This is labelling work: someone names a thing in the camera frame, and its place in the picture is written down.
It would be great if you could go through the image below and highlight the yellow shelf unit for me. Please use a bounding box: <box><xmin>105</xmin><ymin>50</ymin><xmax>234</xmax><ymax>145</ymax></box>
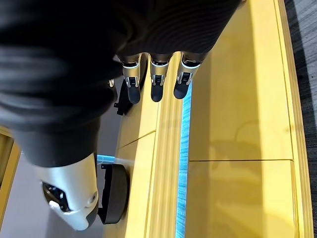
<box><xmin>0</xmin><ymin>125</ymin><xmax>21</xmax><ymax>215</ymax></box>
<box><xmin>112</xmin><ymin>0</ymin><xmax>315</xmax><ymax>238</ymax></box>

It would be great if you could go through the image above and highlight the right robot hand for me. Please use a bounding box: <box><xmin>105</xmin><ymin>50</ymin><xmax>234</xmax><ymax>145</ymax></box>
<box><xmin>0</xmin><ymin>0</ymin><xmax>242</xmax><ymax>231</ymax></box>

